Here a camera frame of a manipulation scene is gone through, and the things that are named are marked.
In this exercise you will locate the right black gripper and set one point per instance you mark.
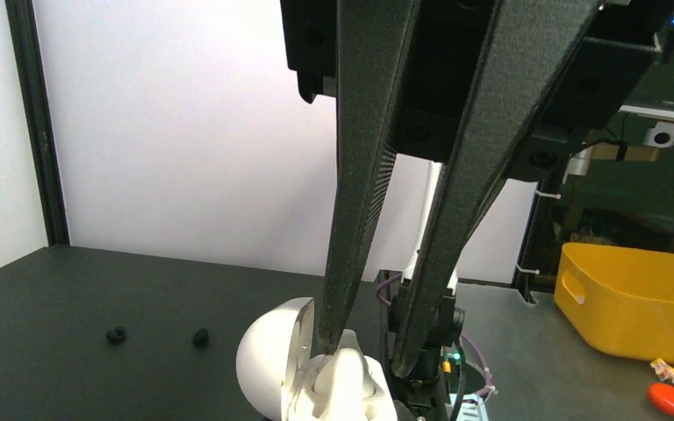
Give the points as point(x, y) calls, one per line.
point(365, 46)

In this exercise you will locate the white earbud charging case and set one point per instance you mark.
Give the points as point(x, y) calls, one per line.
point(276, 368)

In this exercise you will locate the white earbud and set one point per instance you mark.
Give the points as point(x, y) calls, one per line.
point(344, 382)

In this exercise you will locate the yellow plastic bin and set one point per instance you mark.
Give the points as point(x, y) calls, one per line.
point(620, 300)

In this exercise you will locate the red orange small object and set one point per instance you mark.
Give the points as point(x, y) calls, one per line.
point(661, 395)

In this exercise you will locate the front right black frame post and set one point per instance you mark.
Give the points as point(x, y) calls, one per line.
point(546, 193)

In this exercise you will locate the black frame post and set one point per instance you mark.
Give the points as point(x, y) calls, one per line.
point(33, 87)
point(546, 193)

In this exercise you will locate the white bracket on shelf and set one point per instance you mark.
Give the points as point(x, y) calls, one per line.
point(661, 135)

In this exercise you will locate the white slotted cable duct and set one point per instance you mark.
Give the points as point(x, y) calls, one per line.
point(471, 407)

